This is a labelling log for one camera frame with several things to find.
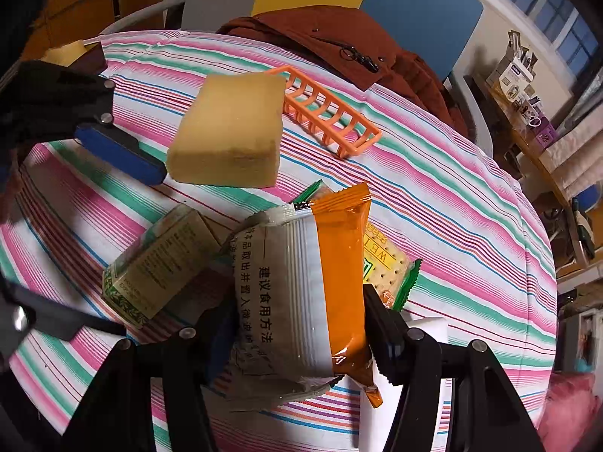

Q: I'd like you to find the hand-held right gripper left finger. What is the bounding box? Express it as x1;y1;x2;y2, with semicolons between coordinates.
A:
61;292;239;452

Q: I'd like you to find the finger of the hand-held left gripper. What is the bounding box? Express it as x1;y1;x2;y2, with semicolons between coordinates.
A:
0;60;169;188
0;281;127;364

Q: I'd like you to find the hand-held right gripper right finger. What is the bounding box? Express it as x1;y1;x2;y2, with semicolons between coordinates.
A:
361;283;547;452

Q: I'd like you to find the green cracker packet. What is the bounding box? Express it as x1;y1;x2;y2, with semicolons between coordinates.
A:
292;179;423;312

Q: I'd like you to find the white foam block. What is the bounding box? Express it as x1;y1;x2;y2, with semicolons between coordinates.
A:
357;315;449;452

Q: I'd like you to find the orange white snack bag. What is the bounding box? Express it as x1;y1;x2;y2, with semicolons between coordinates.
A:
227;182;386;409

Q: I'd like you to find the green tea box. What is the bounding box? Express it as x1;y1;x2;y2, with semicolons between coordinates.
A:
102;204;223;331

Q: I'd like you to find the large yellow sponge block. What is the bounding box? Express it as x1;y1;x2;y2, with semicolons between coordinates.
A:
166;72;287;188

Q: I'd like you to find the small yellow sponge piece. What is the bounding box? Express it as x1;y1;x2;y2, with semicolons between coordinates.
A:
40;40;89;67

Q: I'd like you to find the orange plastic rack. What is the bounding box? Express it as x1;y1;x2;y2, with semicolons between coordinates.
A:
270;65;382;160

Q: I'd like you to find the pink cloth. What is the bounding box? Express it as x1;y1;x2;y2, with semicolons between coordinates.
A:
536;371;603;452

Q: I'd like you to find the cluttered side table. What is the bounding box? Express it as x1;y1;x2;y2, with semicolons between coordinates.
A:
471;74;603;275

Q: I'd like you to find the brown jacket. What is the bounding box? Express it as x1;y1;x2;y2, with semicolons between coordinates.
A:
217;5;473;141

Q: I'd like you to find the purple mug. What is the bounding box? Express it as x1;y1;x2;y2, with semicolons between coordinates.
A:
534;120;562;152

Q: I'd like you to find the white blue carton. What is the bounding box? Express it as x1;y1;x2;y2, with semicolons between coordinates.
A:
494;51;536;101

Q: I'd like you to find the grey yellow blue chair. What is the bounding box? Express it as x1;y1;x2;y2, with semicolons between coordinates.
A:
164;0;487;83

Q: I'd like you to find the window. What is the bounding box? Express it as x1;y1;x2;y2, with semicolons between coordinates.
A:
450;0;595;72

